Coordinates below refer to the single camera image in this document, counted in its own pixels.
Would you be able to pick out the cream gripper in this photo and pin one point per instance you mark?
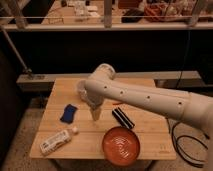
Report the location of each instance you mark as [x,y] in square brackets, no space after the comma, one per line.
[95,113]

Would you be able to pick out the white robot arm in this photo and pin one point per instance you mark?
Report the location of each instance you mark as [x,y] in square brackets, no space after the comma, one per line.
[190,108]

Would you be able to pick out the black striped rectangular box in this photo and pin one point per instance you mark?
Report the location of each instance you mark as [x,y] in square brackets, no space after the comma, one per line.
[122,118]

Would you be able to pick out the blue sponge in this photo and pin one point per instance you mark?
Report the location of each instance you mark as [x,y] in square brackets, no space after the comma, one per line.
[68,114]

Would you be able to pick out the white plastic cup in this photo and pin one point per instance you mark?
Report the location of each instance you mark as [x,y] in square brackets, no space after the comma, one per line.
[81,90]

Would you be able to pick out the wooden table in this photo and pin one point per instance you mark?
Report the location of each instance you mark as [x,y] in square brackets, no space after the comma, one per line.
[151,129]

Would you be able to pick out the white plastic bottle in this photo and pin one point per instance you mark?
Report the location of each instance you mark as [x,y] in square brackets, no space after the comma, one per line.
[57,140]

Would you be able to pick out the orange ribbed plate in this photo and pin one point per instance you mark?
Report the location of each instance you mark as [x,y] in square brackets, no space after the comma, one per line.
[121,146]

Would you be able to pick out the grey metal ledge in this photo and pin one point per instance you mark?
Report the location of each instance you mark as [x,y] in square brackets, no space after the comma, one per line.
[168,79]

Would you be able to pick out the diagonal metal pole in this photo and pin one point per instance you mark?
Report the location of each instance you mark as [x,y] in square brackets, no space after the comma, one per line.
[26,69]

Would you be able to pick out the metal railing frame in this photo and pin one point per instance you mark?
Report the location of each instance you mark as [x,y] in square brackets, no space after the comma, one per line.
[105,15]

